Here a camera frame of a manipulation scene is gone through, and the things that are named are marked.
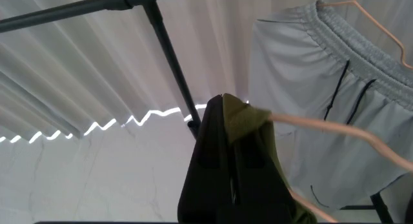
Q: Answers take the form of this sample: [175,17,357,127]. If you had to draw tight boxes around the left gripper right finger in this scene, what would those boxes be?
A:
[230,132,295,222]

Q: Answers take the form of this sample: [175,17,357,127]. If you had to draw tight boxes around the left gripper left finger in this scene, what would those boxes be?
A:
[177,94,234,222]

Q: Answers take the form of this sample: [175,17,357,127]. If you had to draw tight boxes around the pale grey shorts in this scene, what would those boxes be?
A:
[247,0,413,211]

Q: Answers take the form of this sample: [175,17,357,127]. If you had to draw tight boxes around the green garment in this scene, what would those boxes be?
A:
[221,93,319,222]

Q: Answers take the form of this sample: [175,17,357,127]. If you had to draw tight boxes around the black clothes rack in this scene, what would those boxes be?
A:
[0,0,396,222]

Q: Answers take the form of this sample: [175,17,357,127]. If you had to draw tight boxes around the white curtain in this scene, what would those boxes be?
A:
[0,0,413,144]

